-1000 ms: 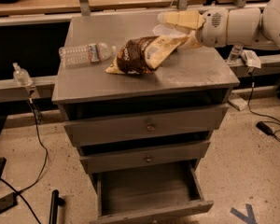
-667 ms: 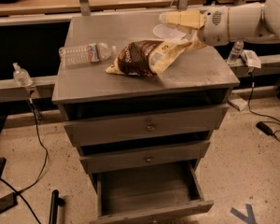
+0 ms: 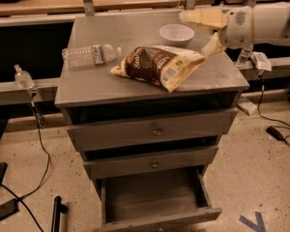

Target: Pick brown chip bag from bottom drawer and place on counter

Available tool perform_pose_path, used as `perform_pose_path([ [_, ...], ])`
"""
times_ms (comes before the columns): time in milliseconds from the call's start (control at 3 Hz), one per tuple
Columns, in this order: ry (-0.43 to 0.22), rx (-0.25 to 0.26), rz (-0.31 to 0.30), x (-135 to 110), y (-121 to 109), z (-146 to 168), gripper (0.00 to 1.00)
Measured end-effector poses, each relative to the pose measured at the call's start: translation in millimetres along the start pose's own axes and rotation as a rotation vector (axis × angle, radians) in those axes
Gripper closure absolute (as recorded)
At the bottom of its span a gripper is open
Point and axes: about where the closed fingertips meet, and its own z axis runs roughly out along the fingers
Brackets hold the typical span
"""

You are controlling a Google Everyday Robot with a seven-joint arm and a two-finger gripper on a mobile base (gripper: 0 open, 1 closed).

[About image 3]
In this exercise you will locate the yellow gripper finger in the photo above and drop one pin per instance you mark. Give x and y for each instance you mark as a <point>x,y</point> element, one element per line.
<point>214,18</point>
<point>213,46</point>

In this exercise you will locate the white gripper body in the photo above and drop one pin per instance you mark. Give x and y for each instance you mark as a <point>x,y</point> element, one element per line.
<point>238,28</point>

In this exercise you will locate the brown chip bag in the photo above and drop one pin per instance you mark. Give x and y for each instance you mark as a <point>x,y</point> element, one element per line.
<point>165,66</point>

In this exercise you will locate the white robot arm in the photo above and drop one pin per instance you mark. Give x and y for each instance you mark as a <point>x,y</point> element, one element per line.
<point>270,23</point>

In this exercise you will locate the grey wooden drawer cabinet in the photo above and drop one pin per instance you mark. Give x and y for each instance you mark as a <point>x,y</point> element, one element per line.
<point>93,94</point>

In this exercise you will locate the grey top drawer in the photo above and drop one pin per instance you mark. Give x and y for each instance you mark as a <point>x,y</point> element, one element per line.
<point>146,130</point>

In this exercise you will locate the grey open bottom drawer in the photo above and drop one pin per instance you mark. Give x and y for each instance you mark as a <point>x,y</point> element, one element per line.
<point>154,202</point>

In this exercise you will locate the grey middle drawer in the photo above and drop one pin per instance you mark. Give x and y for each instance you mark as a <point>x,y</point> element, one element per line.
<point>151,162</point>

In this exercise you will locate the small water bottle right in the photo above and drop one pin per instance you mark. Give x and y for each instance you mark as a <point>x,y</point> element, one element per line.
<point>244,55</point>

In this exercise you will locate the white ceramic bowl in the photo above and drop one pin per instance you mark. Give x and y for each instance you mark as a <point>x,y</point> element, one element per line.
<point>178,35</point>

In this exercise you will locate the white block on floor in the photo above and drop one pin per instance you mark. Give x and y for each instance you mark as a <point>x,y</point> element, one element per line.
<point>247,106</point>

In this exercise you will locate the black power adapter right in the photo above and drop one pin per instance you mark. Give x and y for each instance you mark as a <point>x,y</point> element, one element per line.
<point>274,133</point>

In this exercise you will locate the black power adapter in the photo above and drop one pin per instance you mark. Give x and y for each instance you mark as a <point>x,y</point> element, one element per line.
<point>9,208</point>
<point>274,133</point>

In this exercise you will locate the clear plastic water bottle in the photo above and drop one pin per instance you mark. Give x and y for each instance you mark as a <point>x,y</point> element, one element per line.
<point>92,55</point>

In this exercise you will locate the small clear bottle left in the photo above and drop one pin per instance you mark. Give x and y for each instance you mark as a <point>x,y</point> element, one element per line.
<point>23,78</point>

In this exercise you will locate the black power adapter left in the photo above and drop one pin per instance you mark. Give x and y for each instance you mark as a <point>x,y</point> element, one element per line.
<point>9,208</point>

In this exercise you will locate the white packet on rail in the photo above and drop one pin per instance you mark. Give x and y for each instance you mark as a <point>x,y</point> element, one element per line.
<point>261,61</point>

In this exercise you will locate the black post on floor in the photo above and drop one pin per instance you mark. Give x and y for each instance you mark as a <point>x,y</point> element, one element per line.
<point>59,215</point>

